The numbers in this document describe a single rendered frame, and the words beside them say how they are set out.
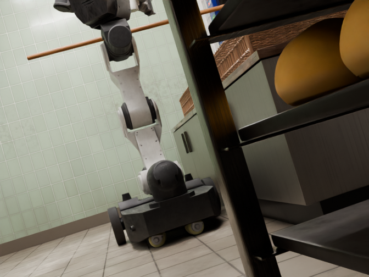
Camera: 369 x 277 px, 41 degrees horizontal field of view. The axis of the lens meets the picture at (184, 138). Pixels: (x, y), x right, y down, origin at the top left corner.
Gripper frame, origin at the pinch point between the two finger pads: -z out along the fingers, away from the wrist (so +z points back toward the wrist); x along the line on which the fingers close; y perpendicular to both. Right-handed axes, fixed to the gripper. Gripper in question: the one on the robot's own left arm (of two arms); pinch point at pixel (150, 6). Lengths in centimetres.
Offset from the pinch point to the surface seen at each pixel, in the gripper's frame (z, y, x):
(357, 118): 112, 107, 98
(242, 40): 102, 77, 61
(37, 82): -62, -152, -5
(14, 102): -50, -171, 7
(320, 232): 231, 115, 103
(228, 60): 80, 63, 62
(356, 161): 114, 103, 110
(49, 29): -75, -133, -47
